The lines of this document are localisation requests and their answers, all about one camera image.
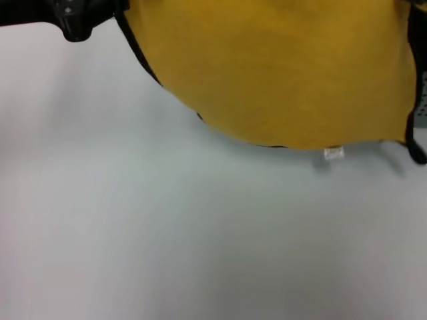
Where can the grey perforated storage basket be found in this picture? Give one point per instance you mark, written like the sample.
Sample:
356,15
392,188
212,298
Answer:
422,113

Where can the yellow towel with black trim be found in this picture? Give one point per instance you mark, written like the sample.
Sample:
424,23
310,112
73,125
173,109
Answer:
267,66

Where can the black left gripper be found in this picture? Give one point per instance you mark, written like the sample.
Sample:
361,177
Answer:
33,10

